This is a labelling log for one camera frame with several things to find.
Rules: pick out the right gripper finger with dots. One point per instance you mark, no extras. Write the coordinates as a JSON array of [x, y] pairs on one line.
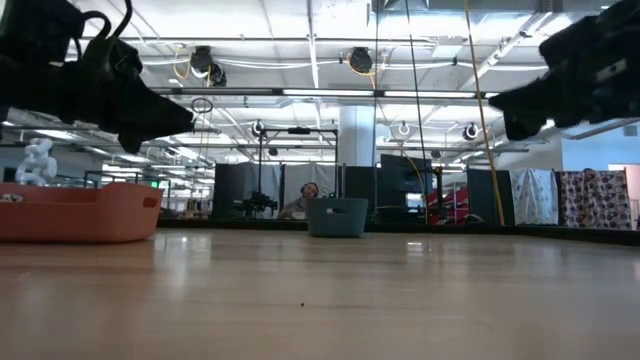
[[535, 102], [522, 127]]

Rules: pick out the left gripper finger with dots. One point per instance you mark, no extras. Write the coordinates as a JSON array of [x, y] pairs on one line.
[[131, 142], [150, 112]]

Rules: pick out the black background robot arm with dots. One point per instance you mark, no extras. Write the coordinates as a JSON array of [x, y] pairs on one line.
[[260, 204]]

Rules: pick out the white patterned cloth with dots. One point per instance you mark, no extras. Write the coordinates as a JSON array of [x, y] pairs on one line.
[[535, 197]]

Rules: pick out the white robot figure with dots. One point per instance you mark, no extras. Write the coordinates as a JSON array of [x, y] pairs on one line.
[[37, 165]]

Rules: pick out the black partition screen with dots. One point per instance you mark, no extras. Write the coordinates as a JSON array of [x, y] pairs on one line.
[[482, 197]]

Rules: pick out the orange plastic basket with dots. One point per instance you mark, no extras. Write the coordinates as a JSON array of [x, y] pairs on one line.
[[75, 215]]

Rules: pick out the dark circle-patterned cloth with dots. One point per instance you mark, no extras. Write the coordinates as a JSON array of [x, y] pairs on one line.
[[595, 200]]

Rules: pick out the dark curtain panel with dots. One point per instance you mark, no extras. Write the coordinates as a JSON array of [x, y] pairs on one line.
[[230, 190]]

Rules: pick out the black monitor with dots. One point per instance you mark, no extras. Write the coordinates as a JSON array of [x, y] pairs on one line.
[[410, 180]]

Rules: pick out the white pillar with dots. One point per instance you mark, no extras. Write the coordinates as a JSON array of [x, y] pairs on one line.
[[356, 135]]

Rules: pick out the black panel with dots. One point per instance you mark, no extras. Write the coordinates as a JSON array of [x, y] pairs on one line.
[[357, 182]]

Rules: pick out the long overhead light bar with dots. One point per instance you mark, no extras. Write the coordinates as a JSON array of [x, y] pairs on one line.
[[325, 92]]

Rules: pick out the person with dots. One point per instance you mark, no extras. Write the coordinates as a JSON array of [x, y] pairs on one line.
[[300, 205]]

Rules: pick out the grey-teal plastic basket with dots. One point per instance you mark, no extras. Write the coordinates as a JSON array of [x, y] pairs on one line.
[[335, 220]]

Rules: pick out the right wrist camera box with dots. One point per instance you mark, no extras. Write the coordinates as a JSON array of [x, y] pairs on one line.
[[575, 52]]

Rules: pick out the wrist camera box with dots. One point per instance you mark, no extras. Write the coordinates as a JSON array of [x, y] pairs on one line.
[[575, 52], [115, 60]]

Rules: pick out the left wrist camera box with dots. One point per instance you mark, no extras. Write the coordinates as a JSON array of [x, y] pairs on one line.
[[115, 60]]

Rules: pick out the red frame object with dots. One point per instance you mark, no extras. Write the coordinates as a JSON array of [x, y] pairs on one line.
[[450, 205]]

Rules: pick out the black metal frame rig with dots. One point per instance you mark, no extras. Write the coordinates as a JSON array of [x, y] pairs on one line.
[[299, 130]]

